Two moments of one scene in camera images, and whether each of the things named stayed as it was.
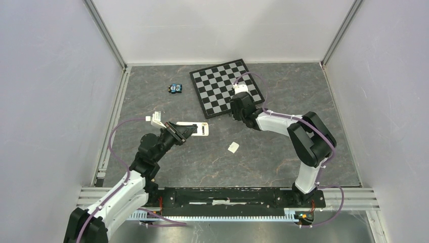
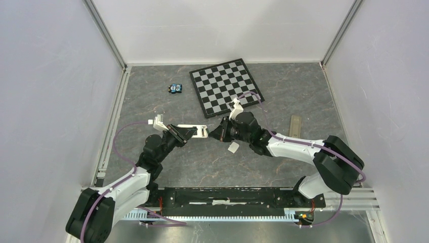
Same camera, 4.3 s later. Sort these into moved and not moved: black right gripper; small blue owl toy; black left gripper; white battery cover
Moved: black right gripper
Not moved: white battery cover; small blue owl toy; black left gripper
